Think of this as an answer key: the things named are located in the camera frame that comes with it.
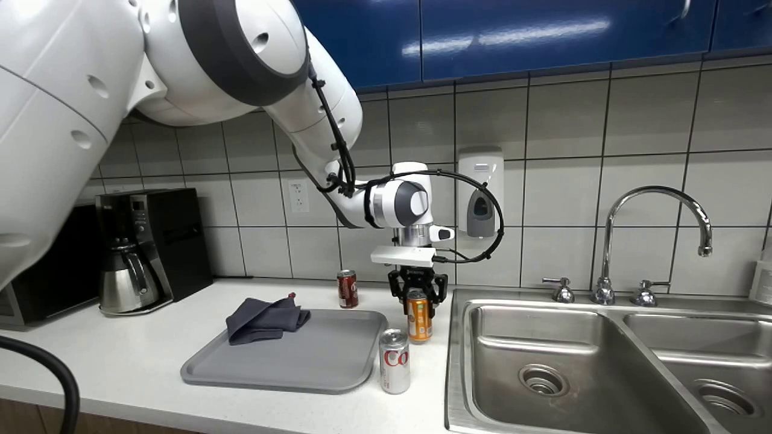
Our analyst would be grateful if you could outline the stainless steel double sink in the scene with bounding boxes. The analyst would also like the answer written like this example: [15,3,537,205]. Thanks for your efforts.
[443,288,772,434]

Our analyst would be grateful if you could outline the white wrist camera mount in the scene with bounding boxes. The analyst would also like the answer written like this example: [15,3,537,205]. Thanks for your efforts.
[369,243,442,273]

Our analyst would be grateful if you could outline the round sink drain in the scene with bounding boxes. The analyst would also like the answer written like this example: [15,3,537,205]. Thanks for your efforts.
[694,378,757,419]
[517,361,569,398]

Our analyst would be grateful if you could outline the black microwave oven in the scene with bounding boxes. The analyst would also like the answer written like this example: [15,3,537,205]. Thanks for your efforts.
[0,202,106,333]

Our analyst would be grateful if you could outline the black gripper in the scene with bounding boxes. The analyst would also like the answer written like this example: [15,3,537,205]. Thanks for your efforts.
[387,266,451,313]

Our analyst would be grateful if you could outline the dark grey cloth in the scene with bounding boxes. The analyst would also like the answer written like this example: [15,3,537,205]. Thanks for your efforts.
[225,293,313,347]

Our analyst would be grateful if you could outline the wide blue cabinet door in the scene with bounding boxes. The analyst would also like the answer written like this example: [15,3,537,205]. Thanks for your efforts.
[290,0,423,91]

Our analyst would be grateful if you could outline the silver coke can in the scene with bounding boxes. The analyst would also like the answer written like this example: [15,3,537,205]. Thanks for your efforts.
[376,326,414,395]

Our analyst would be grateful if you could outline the chrome faucet handle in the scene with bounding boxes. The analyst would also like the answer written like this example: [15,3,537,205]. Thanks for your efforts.
[541,278,576,307]
[632,278,673,310]

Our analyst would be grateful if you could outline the red soda can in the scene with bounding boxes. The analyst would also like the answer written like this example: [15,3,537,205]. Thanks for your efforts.
[336,267,363,312]

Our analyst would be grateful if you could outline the narrow blue cabinet door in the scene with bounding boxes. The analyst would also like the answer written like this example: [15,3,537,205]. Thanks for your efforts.
[709,0,772,60]

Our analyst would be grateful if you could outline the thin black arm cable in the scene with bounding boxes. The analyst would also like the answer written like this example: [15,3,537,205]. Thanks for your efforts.
[308,70,506,266]

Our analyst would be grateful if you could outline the black steel coffee maker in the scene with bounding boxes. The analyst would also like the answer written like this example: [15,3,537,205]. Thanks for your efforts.
[95,188,215,318]

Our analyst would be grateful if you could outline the white wall soap dispenser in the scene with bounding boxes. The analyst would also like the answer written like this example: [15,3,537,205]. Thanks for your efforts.
[457,148,506,238]

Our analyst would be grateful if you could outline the grey plastic tray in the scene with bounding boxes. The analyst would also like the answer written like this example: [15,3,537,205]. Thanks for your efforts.
[178,310,390,395]

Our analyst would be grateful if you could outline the chrome gooseneck faucet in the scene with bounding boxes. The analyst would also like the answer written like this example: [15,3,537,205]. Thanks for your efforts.
[590,184,716,307]

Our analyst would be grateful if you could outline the translucent white container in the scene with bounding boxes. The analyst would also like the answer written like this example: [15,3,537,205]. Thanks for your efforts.
[749,255,772,310]

